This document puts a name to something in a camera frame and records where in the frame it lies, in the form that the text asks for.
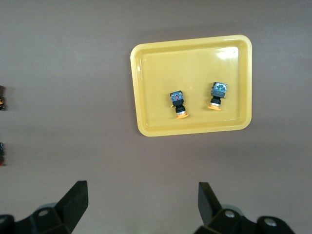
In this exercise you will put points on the red button orange contact block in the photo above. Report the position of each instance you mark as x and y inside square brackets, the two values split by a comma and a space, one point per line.
[2, 97]

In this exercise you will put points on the yellow button red-marked block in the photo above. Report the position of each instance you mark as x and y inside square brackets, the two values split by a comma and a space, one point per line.
[177, 98]

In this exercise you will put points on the brown table cover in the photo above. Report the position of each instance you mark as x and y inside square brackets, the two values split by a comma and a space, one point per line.
[73, 97]

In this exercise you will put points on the yellow button green-marked block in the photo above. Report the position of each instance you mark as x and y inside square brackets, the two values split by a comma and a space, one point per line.
[219, 91]

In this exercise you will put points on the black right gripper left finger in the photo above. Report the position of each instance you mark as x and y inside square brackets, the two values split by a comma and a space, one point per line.
[70, 209]

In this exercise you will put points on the red button black body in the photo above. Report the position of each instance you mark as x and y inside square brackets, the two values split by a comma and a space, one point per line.
[1, 153]

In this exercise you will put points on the yellow plastic tray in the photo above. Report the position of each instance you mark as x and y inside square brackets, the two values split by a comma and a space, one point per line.
[190, 68]

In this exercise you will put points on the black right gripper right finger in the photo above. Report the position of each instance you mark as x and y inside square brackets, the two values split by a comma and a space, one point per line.
[212, 217]

